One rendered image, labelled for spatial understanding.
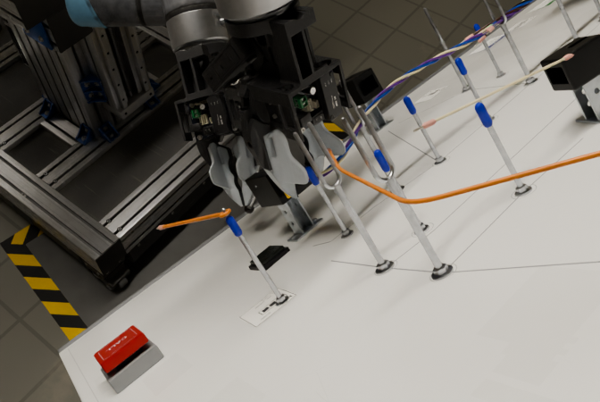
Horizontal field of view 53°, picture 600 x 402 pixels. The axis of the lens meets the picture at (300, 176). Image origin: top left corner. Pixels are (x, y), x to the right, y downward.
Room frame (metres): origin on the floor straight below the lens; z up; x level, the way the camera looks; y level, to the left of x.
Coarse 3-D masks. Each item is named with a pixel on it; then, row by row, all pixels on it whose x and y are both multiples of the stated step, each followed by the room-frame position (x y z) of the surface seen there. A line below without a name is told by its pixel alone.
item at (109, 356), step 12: (120, 336) 0.25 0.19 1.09; (132, 336) 0.24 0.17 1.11; (144, 336) 0.24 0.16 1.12; (108, 348) 0.23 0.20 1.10; (120, 348) 0.22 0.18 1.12; (132, 348) 0.23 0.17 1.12; (96, 360) 0.22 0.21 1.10; (108, 360) 0.21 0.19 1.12; (120, 360) 0.21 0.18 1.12; (108, 372) 0.20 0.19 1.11
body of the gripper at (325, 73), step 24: (240, 24) 0.43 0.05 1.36; (264, 24) 0.42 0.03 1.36; (288, 24) 0.42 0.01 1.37; (264, 48) 0.43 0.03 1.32; (288, 48) 0.41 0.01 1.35; (264, 72) 0.43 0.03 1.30; (288, 72) 0.41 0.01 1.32; (312, 72) 0.41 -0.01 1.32; (336, 72) 0.43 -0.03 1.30; (240, 96) 0.43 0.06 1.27; (264, 96) 0.40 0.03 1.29; (288, 96) 0.38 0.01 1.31; (312, 96) 0.41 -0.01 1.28; (336, 96) 0.41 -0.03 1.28; (264, 120) 0.41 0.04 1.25; (288, 120) 0.39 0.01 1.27; (312, 120) 0.39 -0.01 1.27
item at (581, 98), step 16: (560, 48) 0.43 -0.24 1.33; (576, 48) 0.41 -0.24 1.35; (592, 48) 0.41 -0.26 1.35; (544, 64) 0.41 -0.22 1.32; (560, 64) 0.40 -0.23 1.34; (576, 64) 0.40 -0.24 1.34; (592, 64) 0.40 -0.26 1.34; (560, 80) 0.41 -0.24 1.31; (576, 80) 0.39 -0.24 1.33; (592, 80) 0.39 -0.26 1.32; (576, 96) 0.40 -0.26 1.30; (592, 96) 0.38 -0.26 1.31; (592, 112) 0.39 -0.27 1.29
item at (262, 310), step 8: (272, 296) 0.27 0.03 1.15; (288, 296) 0.26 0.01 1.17; (256, 304) 0.26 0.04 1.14; (264, 304) 0.26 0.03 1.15; (272, 304) 0.25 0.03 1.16; (248, 312) 0.25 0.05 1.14; (256, 312) 0.25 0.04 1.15; (264, 312) 0.24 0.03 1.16; (272, 312) 0.24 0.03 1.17; (248, 320) 0.24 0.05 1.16; (256, 320) 0.23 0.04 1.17; (264, 320) 0.23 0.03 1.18
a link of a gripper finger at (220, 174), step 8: (216, 152) 0.51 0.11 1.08; (224, 152) 0.52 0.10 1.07; (216, 160) 0.50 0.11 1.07; (224, 160) 0.51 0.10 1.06; (232, 160) 0.51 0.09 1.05; (216, 168) 0.49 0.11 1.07; (224, 168) 0.50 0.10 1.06; (232, 168) 0.51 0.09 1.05; (216, 176) 0.47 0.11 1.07; (224, 176) 0.49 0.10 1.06; (232, 176) 0.49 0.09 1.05; (216, 184) 0.46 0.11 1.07; (224, 184) 0.47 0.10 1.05; (232, 184) 0.48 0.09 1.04; (232, 192) 0.47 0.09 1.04; (240, 192) 0.47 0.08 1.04; (240, 200) 0.46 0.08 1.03
